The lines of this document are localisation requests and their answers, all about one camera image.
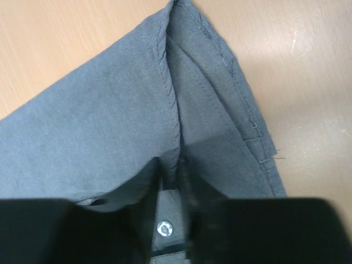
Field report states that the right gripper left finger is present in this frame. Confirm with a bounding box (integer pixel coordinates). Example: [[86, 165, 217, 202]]
[[1, 158, 162, 263]]

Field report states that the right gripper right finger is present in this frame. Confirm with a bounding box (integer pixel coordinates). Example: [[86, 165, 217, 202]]
[[178, 159, 351, 263]]

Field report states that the grey long sleeve shirt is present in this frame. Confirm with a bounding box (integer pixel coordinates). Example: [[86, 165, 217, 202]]
[[0, 0, 288, 264]]

